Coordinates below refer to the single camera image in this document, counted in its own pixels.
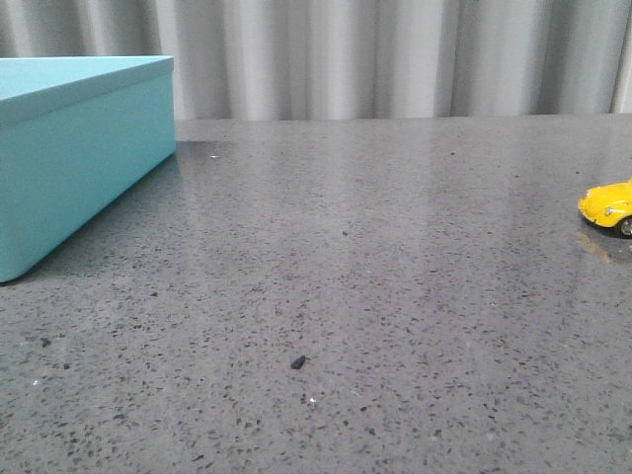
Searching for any grey pleated curtain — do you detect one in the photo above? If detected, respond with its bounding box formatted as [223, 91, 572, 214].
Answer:
[1, 1, 631, 120]

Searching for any yellow toy beetle car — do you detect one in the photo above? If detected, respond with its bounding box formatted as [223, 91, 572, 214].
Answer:
[578, 180, 632, 239]

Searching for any light blue storage box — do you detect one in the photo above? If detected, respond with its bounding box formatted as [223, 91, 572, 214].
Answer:
[1, 55, 176, 281]

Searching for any small black debris piece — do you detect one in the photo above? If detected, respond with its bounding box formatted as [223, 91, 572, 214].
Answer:
[290, 355, 306, 369]

